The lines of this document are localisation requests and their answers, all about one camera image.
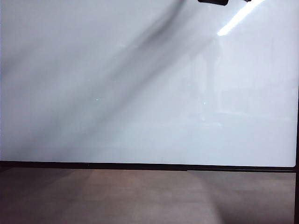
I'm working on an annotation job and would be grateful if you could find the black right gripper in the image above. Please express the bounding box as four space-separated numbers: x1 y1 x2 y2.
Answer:
197 0 229 6

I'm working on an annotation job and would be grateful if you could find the whiteboard with black frame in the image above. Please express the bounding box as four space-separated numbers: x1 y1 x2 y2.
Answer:
0 0 299 174

